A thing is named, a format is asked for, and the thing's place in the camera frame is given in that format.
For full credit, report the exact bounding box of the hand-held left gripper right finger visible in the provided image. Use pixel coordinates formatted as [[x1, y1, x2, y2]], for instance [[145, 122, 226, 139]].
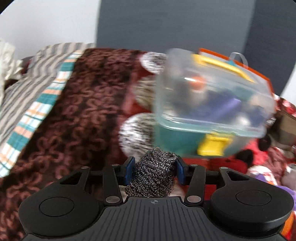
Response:
[[175, 156, 252, 206]]

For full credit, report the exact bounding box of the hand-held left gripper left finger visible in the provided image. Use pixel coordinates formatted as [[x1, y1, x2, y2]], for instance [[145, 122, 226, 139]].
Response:
[[60, 156, 136, 206]]

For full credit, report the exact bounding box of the steel wool scrubber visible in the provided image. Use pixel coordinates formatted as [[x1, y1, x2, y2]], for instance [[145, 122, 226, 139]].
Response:
[[125, 147, 177, 198]]

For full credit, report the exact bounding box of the orange cardboard box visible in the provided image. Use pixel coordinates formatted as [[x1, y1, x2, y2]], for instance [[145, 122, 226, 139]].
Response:
[[199, 47, 274, 95]]

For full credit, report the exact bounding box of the clear plastic storage box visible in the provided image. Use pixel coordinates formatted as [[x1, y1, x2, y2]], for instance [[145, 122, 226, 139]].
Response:
[[154, 47, 277, 158]]

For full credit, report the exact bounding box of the red patterned blanket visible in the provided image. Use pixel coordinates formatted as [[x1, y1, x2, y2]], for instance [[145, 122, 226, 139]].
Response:
[[0, 47, 296, 241]]

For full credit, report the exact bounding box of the purple cloth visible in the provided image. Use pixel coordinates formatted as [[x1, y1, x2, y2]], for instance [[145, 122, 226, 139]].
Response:
[[255, 173, 296, 194]]

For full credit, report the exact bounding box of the brown plaid zipper pouch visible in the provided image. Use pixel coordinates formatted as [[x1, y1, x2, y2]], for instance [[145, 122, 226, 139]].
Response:
[[268, 110, 296, 149]]

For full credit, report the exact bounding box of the grey striped bed sheet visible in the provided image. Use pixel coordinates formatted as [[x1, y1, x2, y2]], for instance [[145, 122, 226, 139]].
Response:
[[0, 42, 96, 178]]

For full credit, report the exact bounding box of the grey headboard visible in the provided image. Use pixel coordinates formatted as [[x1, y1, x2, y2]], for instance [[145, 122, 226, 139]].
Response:
[[96, 0, 296, 96]]

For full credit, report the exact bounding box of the cream crumpled cloth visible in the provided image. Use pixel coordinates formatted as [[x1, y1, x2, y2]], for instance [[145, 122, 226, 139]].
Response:
[[0, 38, 22, 102]]

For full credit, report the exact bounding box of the black hair tie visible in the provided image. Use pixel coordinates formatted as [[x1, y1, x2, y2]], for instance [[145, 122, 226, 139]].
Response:
[[258, 134, 273, 150], [238, 149, 254, 166]]

